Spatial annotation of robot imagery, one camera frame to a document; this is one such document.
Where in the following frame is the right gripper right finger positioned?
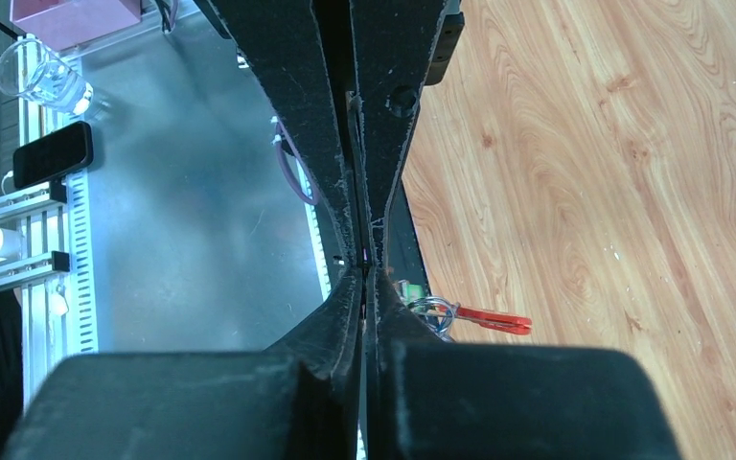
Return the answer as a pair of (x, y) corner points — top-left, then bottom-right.
(367, 269), (680, 459)

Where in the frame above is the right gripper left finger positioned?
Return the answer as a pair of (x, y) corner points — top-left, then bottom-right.
(4, 267), (364, 459)

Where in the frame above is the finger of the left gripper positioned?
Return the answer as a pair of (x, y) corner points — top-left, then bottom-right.
(350, 1), (446, 264)
(211, 1), (357, 261)

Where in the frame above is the clear keyring with red tag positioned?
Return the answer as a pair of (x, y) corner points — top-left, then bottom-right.
(394, 280), (533, 342)

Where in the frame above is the pink box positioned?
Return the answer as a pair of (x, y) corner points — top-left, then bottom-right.
(10, 0), (141, 51)

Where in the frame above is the black smartphone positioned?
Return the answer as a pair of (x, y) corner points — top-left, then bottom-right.
(12, 121), (94, 189)

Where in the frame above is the clear plastic cup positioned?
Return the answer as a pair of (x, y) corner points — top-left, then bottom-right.
(0, 37), (95, 116)

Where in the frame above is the aluminium frame rail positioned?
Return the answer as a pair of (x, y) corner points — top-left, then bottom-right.
(0, 37), (100, 407)

